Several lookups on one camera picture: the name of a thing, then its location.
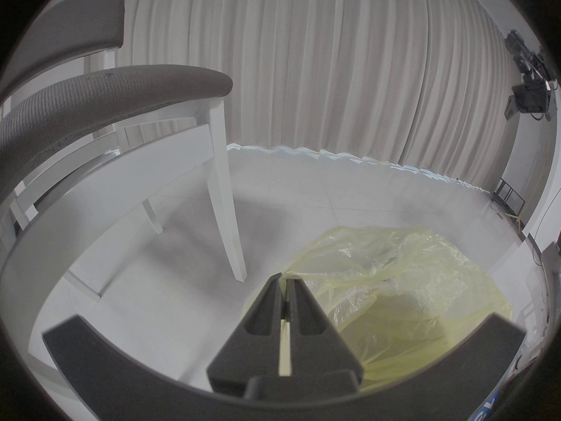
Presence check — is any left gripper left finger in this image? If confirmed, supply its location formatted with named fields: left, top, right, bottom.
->
left=207, top=273, right=285, bottom=400

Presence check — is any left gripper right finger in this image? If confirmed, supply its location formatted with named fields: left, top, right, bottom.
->
left=286, top=279, right=364, bottom=393

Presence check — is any yellow plastic bag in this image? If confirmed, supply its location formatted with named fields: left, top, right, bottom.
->
left=243, top=225, right=513, bottom=394

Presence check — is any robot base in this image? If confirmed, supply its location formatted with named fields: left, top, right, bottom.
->
left=469, top=235, right=561, bottom=421

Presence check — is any grey padded white chair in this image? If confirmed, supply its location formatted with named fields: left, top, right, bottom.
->
left=0, top=0, right=247, bottom=302

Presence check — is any black metal frame stand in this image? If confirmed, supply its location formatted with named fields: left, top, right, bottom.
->
left=493, top=179, right=527, bottom=216

